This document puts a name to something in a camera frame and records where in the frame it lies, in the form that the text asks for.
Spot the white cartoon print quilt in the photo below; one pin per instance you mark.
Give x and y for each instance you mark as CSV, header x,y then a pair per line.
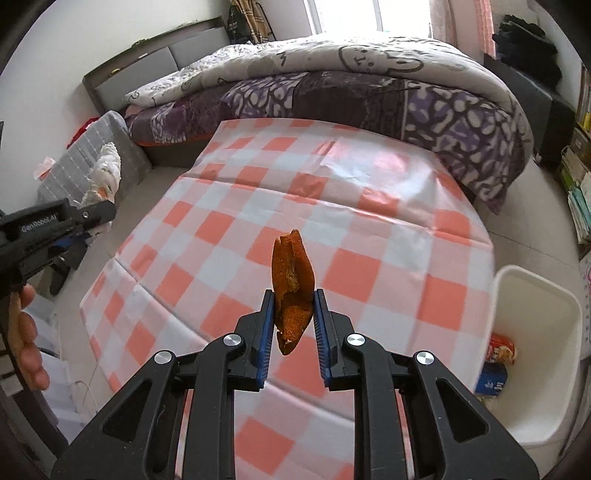
x,y
323,55

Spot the white plush toy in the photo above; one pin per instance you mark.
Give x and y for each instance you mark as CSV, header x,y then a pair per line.
x,y
108,166

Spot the black cabinet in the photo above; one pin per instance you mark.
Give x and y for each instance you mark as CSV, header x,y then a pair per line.
x,y
545,110

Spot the red snack packet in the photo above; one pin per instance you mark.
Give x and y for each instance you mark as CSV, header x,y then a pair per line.
x,y
501,350

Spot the red cloth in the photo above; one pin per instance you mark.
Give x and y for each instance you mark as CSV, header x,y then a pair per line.
x,y
81,131

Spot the grey bed headboard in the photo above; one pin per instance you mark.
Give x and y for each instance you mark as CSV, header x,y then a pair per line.
x,y
152,60

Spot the orange peel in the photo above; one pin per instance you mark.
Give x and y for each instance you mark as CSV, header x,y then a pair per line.
x,y
291,286

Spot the person's left hand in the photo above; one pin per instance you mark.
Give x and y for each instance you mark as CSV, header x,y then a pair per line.
x,y
27,355

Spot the bookshelf with books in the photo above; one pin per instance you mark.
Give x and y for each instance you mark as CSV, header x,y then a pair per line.
x,y
579,184

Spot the brown plaid hanging cloth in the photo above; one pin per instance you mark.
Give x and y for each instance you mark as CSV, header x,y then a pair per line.
x,y
249,18

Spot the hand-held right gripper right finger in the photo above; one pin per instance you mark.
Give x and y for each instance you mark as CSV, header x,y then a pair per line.
x,y
323,341

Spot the white storage box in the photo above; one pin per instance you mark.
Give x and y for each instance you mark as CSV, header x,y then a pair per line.
x,y
51,406

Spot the pile of dark clothes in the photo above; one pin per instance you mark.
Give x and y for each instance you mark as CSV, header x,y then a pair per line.
x,y
526,41

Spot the window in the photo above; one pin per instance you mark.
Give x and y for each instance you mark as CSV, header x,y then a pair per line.
x,y
369,16

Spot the purple patterned blanket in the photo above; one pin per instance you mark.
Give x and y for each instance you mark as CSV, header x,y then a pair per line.
x,y
438,120

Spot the grey striped cushion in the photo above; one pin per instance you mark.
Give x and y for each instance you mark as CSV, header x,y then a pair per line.
x,y
78,157

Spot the blue toothpaste box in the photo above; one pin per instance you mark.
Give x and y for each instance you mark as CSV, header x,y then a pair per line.
x,y
491,381

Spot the pink curtain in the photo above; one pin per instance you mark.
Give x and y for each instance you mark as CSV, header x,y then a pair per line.
x,y
482,23

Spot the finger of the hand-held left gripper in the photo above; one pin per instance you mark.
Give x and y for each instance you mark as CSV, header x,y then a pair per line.
x,y
69,241
92,213

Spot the orange white checkered cloth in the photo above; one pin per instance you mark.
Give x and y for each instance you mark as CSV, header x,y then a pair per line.
x,y
369,207

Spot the white plastic bin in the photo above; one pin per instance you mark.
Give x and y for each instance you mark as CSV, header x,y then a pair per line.
x,y
531,314

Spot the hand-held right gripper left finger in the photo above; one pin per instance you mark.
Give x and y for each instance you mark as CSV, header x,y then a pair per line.
x,y
265,341

